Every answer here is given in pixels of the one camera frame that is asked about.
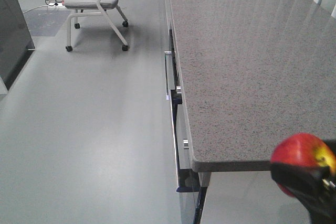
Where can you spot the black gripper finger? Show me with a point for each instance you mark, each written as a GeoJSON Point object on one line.
{"type": "Point", "coordinates": [331, 143]}
{"type": "Point", "coordinates": [314, 187]}

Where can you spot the red yellow apple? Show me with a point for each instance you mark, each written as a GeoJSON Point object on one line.
{"type": "Point", "coordinates": [304, 150]}

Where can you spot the grey counter island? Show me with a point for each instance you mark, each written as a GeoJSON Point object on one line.
{"type": "Point", "coordinates": [252, 73]}

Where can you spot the grey refrigerator side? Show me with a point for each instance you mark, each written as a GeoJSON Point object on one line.
{"type": "Point", "coordinates": [16, 42]}

